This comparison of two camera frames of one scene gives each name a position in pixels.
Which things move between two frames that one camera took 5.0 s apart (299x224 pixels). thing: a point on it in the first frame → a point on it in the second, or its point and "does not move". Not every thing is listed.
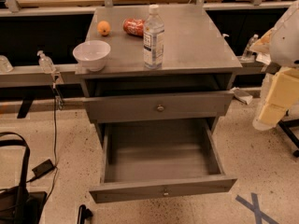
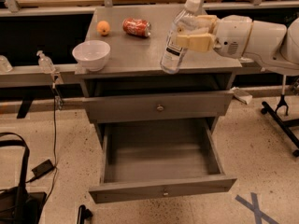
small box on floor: (241, 95) does not move
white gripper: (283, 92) → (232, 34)
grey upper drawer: (157, 107) does not move
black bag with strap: (20, 204) does not move
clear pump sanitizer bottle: (46, 63) does not move
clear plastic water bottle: (153, 40) → (186, 22)
